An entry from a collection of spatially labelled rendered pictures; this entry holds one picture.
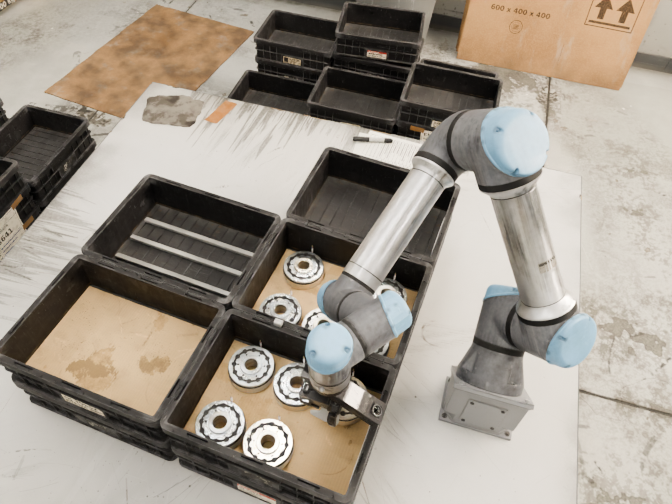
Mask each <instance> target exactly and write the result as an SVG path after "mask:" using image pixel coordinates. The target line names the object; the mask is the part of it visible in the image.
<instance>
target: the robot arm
mask: <svg viewBox="0 0 672 504"><path fill-rule="evenodd" d="M547 151H549V136H548V132H547V129H546V127H545V125H544V123H543V122H542V120H541V119H540V118H539V117H538V116H537V115H536V114H535V113H533V112H531V111H530V110H528V109H524V108H515V107H510V106H503V107H498V108H490V109H467V110H462V111H459V112H457V113H454V114H452V115H451V116H449V117H448V118H447V119H445V120H444V121H443V122H442V123H441V124H440V125H438V126H437V127H436V129H435V130H434V131H433V132H432V133H431V134H430V135H429V136H428V138H427V139H426V140H425V141H424V143H423V144H422V145H421V147H420V148H419V150H418V151H417V152H416V154H415V155H414V157H413V158H412V165H413V168H412V169H411V171H410V172H409V174H408V175H407V177H406V178H405V180H404V181H403V182H402V184H401V185H400V187H399V188H398V190H397V191H396V193H395V194H394V196H393V197H392V199H391V200H390V202H389V203H388V205H387V206H386V208H385V209H384V211H383V212H382V214H381V215H380V217H379V218H378V219H377V221H376V222H375V224H374V225H373V227H372V228H371V230H370V231H369V233H368V234H367V236H366V237H365V239H364V240H363V242H362V243H361V245H360V246H359V248H358V249H357V251H356V252H355V254H354V255H353V256H352V258H351V259H350V261H349V262H348V264H347V265H346V267H345V268H344V270H343V271H342V273H341V275H340V276H339V277H338V279H337V280H330V281H328V282H326V283H325V284H323V285H322V286H321V288H320V289H319V291H318V294H317V304H318V307H319V309H320V310H321V312H322V313H323V314H324V315H326V316H327V318H328V319H330V320H331V321H333V322H329V323H322V324H319V325H318V326H316V327H315V328H314V329H313V330H312V331H311V332H310V334H309V335H308V338H307V342H306V349H305V355H306V360H307V361H306V364H305V367H304V369H303V371H302V373H301V375H300V376H301V378H302V379H305V380H304V382H303V384H302V388H301V390H300V392H299V399H300V403H302V404H305V405H307V406H310V407H314V408H316V409H319V408H320V407H321V410H310V413H311V414H312V415H313V416H315V417H317V418H319V419H321V420H323V421H325V422H327V423H328V425H329V426H332V427H335V426H337V424H338V423H339V418H340V417H339V415H340V412H341V409H342V407H343V408H344V409H346V410H347V411H349V412H350V413H352V414H354V415H355V416H357V417H358V418H360V419H361V420H363V421H364V422H366V423H367V424H369V425H370V426H374V425H380V424H381V422H382V419H383V416H384V414H385V411H386V408H387V406H386V404H385V403H384V402H382V401H381V400H379V399H378V398H376V397H375V396H373V395H372V394H370V393H369V392H367V391H366V390H364V389H363V388H361V387H360V386H358V385H357V384H355V383H354V382H352V381H351V367H353V366H354V365H356V364H357V363H359V362H360V361H362V360H363V359H364V358H365V357H367V356H369V355H370V354H372V353H373V352H374V351H376V350H377V349H379V348H380V347H382V346H383V345H385V344H386V343H388V342H389V341H391V340H392V339H394V338H395V337H396V338H397V337H398V335H399V334H401V333H402V332H403V331H405V330H406V329H407V328H409V327H410V325H411V323H412V315H411V312H410V310H409V307H408V306H407V304H406V302H405V301H404V300H403V299H402V297H401V296H400V295H399V294H397V293H396V292H394V291H386V292H384V293H383V294H379V295H378V297H376V298H374V297H373V295H374V294H375V292H376V291H377V289H378V288H379V286H380V285H381V283H382V282H383V280H384V279H385V277H386V276H387V274H388V273H389V271H390V270H391V268H392V267H393V265H394V264H395V262H396V261H397V259H398V258H399V256H400V255H401V253H402V252H403V250H404V249H405V247H406V246H407V244H408V243H409V241H410V240H411V238H412V237H413V235H414V234H415V232H416V231H417V229H418V228H419V226H420V225H421V223H422V222H423V220H424V219H425V217H426V216H427V214H428V213H429V211H430V210H431V208H432V207H433V205H434V204H435V202H436V201H437V199H438V198H439V196H440V195H441V193H442V192H443V190H444V189H445V188H448V187H452V186H453V185H454V183H455V182H456V180H457V179H458V177H459V176H461V175H462V174H463V173H465V172H467V171H469V172H474V175H475V179H476V182H477V185H478V188H479V191H480V192H481V193H484V194H486V195H488V196H490V199H491V202H492V205H493V209H494V212H495V215H496V219H497V222H498V225H499V229H500V232H501V235H502V239H503V242H504V245H505V248H506V252H507V255H508V258H509V262H510V265H511V268H512V272H513V275H514V278H515V282H516V285H517V287H512V286H506V285H499V284H492V285H490V286H489V287H488V288H487V290H486V293H485V297H484V298H483V300H482V302H483V304H482V307H481V311H480V315H479V318H478V322H477V326H476V330H475V333H474V337H473V341H472V344H471V346H470V347H469V349H468V350H467V352H466V353H465V355H464V357H463V358H462V360H461V361H460V363H459V364H458V367H457V370H456V376H457V377H458V378H459V379H461V380H462V381H464V382H466V383H468V384H470V385H472V386H474V387H477V388H479V389H482V390H485V391H488V392H491V393H495V394H499V395H504V396H511V397H518V396H521V395H522V392H523V389H524V372H523V357H524V354H525V352H527V353H529V354H531V355H533V356H535V357H538V358H540V359H542V360H544V361H546V362H547V363H548V364H550V365H556V366H558V367H561V368H571V367H574V366H576V365H578V364H580V363H581V362H582V361H583V360H584V359H585V358H586V357H587V356H588V354H589V353H590V351H591V349H592V347H593V345H594V343H595V340H596V335H597V327H596V323H595V321H594V320H593V319H592V318H591V317H590V316H589V315H588V314H585V313H581V312H580V311H579V309H578V305H577V301H576V297H575V295H574V294H573V293H572V292H571V291H570V290H568V289H565V288H564V284H563V280H562V277H561V273H560V269H559V265H558V262H557V258H556V254H555V250H554V247H553V243H552V239H551V235H550V232H549V228H548V224H547V220H546V217H545V213H544V209H543V205H542V202H541V198H540V194H539V190H538V187H537V181H538V179H539V178H540V177H541V175H542V173H543V171H542V166H543V165H544V163H545V162H546V159H547V157H548V156H547V154H546V152H547ZM334 322H336V323H334ZM305 382H306V383H305ZM303 387H304V388H303ZM302 398H303V399H306V400H308V402H305V401H303V400H302Z"/></svg>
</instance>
